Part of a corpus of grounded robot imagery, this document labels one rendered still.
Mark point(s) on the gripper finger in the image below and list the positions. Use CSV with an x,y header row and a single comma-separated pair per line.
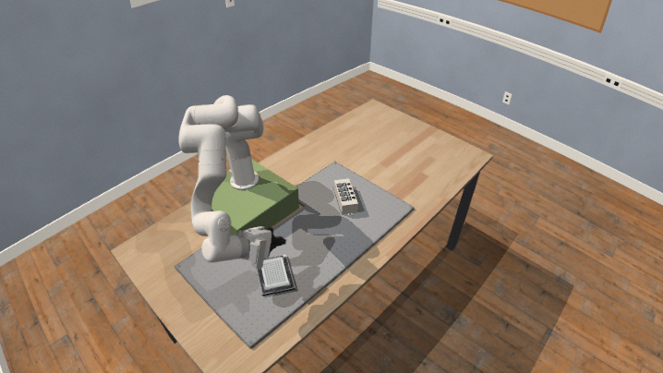
x,y
274,245
277,239

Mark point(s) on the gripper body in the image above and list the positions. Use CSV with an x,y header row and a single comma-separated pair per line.
x,y
253,233

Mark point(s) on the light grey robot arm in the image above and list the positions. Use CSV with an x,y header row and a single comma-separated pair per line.
x,y
208,138

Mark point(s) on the white operator panel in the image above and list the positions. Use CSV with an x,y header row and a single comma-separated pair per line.
x,y
345,196

